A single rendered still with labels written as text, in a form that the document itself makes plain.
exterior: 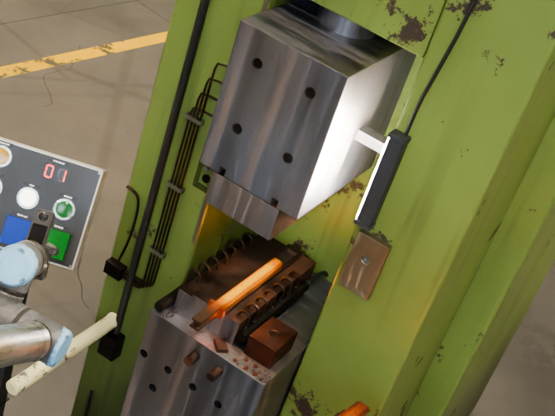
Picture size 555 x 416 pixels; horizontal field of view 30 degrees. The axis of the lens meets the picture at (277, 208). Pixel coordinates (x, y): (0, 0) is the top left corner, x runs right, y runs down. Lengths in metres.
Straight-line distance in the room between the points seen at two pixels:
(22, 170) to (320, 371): 0.96
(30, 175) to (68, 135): 2.42
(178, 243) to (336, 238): 0.47
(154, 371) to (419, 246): 0.85
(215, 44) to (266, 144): 0.33
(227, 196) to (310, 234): 0.57
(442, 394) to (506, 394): 1.36
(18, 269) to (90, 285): 1.98
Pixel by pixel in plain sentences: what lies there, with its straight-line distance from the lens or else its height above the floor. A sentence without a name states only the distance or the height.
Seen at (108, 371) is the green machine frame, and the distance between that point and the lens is 3.35.
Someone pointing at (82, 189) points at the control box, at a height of 1.15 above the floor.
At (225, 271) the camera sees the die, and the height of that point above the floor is 0.99.
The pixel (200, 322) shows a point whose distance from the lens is 2.68.
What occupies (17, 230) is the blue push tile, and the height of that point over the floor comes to 1.01.
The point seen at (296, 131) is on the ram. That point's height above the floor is 1.58.
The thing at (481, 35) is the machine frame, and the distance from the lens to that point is 2.33.
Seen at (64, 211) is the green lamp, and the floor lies 1.09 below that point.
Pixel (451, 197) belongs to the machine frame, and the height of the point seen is 1.55.
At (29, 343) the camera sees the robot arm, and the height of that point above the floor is 1.20.
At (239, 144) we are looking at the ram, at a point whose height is 1.47.
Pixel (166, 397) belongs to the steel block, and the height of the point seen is 0.67.
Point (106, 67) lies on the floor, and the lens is 5.96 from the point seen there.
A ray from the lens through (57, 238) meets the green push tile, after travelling 2.81.
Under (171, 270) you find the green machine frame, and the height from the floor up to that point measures 0.90.
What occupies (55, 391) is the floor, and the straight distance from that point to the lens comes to 3.84.
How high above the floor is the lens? 2.70
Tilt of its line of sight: 32 degrees down
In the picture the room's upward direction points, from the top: 19 degrees clockwise
